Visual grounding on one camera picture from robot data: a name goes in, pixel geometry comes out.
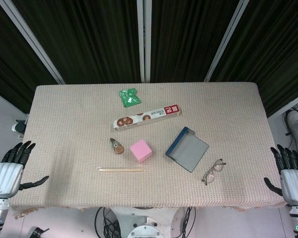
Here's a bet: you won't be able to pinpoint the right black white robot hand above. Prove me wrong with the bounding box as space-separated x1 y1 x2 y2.
263 144 298 206

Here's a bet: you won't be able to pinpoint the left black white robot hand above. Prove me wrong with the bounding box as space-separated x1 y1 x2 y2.
0 140 50 199

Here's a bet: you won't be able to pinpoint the wire-frame eyeglasses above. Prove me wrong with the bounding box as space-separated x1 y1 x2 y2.
201 159 226 186

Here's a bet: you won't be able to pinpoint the grey blue glasses case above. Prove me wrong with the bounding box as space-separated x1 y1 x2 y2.
165 126 210 173

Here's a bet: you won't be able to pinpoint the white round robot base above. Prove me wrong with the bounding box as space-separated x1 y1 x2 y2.
111 207 187 238

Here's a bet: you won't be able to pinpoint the long cookie box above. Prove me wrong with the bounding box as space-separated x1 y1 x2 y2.
111 104 182 132

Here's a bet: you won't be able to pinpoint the grey white round device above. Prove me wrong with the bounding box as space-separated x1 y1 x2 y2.
11 119 28 139

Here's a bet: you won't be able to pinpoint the small black device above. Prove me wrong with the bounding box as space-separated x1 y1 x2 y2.
29 226 50 238

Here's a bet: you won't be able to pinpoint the white rounded floor device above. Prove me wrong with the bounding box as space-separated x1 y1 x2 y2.
287 110 298 145

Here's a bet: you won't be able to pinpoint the beige knitted tablecloth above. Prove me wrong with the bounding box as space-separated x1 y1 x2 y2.
8 82 290 214

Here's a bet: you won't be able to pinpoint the wrapped wooden chopsticks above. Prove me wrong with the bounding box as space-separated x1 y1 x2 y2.
97 167 147 174

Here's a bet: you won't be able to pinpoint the brown correction tape dispenser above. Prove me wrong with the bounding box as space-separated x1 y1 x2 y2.
109 137 125 155

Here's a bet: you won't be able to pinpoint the black pleated curtain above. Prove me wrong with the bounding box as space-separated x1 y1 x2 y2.
11 0 143 84
150 0 240 83
0 0 59 112
210 0 298 117

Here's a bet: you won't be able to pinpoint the pink cube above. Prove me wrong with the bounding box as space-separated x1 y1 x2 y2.
129 139 153 164

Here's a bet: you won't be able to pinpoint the green snack packet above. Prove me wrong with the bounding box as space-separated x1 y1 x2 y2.
118 88 142 108

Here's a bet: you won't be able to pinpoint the black floor cables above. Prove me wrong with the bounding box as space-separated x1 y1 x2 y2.
284 111 296 155

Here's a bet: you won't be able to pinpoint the white metal frame bar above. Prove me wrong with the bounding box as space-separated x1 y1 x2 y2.
267 89 298 119

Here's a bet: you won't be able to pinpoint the black cable bundle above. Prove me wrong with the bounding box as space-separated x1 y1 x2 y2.
94 207 122 238
177 207 197 238

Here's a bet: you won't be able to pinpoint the white metal frame post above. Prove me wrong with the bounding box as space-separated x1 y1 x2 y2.
136 0 152 83
0 0 66 85
205 0 249 82

